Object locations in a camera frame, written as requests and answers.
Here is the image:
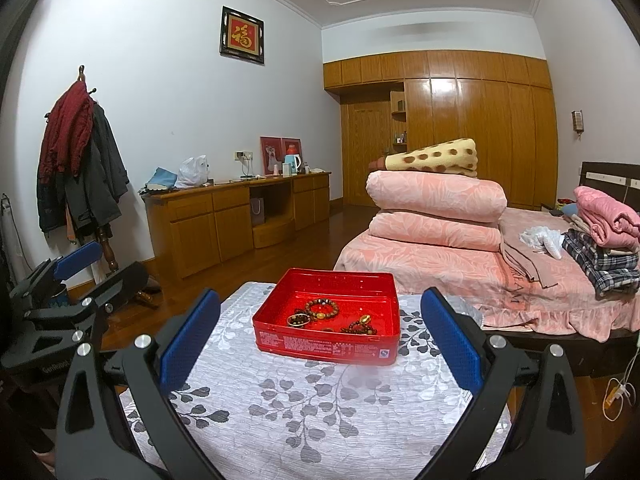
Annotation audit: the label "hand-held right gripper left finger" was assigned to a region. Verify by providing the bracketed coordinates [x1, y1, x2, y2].
[57, 287, 223, 480]

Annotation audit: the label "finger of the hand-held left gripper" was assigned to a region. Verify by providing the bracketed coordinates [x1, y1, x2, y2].
[75, 260, 149, 342]
[10, 239, 104, 312]

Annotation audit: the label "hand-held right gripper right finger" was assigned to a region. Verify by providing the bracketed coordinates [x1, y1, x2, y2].
[417, 287, 584, 480]

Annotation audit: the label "amber bead necklace gold pendant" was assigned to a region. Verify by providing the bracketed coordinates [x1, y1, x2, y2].
[341, 314, 377, 337]

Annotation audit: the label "red tin box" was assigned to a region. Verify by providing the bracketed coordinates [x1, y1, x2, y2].
[251, 267, 399, 367]

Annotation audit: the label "wooden coat rack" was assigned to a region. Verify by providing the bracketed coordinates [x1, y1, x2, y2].
[72, 65, 163, 311]

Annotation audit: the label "bed with pink bedspread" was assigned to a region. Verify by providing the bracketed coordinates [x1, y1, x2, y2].
[332, 205, 640, 346]

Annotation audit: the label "dark hanging jackets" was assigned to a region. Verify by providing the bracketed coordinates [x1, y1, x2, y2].
[37, 102, 131, 233]

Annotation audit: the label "beige folded cloth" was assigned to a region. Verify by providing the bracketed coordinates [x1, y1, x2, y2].
[500, 232, 563, 288]

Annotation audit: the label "light blue cloth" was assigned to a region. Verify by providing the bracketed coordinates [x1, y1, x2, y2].
[145, 166, 178, 192]

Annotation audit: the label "thick pink folded quilt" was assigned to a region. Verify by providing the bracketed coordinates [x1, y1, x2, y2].
[368, 211, 502, 252]
[365, 170, 508, 223]

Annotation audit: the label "long wooden sideboard cabinet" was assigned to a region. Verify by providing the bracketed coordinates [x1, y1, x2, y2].
[142, 171, 333, 280]

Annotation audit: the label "grey leaf print tablecloth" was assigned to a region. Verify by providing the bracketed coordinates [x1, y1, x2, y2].
[117, 280, 516, 480]

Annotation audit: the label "dark red garment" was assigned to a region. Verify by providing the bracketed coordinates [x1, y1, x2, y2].
[37, 82, 96, 186]

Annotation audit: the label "crumpled white plastic bag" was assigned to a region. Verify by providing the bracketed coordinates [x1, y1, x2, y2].
[520, 225, 566, 260]

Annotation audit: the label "plaid folded clothes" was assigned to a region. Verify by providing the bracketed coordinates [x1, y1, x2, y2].
[561, 229, 640, 297]

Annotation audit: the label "white power strip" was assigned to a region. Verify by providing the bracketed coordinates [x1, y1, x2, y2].
[602, 380, 631, 406]

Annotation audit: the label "giraffe print blanket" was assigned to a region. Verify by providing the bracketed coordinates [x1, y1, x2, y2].
[384, 138, 478, 178]

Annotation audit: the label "red framed dog picture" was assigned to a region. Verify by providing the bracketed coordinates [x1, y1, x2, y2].
[260, 136, 283, 173]

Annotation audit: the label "pink folded jacket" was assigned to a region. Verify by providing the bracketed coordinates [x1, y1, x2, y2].
[573, 186, 640, 250]

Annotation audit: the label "wooden door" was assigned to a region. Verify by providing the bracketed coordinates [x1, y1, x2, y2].
[341, 100, 396, 206]

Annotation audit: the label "dark wooden headboard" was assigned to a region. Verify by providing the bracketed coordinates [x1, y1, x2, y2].
[577, 161, 640, 211]

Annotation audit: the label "wooden wardrobe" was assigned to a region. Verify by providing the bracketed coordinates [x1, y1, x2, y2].
[322, 50, 558, 208]

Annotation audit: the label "framed red calligraphy picture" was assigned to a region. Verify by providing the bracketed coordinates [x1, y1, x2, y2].
[219, 6, 265, 66]

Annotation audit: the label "brown bead bracelet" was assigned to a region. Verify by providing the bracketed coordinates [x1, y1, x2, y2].
[305, 298, 342, 321]

